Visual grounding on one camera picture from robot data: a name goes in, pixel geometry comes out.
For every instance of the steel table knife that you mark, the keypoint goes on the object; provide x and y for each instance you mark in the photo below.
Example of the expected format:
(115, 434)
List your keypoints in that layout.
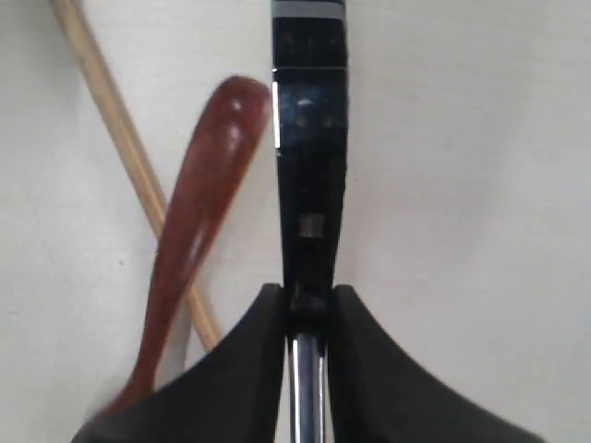
(310, 126)

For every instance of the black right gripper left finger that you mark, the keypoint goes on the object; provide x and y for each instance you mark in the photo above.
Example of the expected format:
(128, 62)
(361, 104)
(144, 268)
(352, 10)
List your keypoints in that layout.
(231, 395)

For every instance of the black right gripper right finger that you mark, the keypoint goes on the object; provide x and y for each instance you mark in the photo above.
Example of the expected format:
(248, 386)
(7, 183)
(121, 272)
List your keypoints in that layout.
(380, 394)

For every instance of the wooden chopstick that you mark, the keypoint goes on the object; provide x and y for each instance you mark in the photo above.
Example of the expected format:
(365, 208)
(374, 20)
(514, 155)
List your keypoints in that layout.
(113, 110)

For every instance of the dark red wooden spoon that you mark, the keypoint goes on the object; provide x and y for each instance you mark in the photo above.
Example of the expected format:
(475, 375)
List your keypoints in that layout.
(218, 154)

